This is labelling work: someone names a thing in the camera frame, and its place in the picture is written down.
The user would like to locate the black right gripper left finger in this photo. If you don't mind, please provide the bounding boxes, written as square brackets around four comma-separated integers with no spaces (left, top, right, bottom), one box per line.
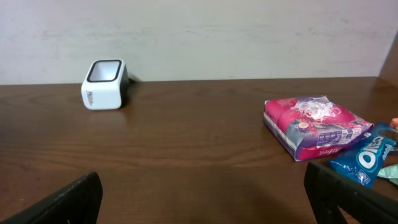
[1,172,103,224]

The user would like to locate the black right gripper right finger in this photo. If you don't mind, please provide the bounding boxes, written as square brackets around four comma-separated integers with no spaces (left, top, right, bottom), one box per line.
[304,162,397,223]

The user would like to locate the blue Oreo cookie pack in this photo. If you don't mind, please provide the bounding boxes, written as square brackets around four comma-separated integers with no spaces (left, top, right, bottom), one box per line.
[328,122,397,188]

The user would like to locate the teal wet wipes pack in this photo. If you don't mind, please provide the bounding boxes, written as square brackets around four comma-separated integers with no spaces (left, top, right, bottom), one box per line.
[377,164,398,185]

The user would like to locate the red purple snack bag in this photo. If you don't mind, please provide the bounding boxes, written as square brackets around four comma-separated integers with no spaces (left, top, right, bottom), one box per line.
[263,95,373,161]

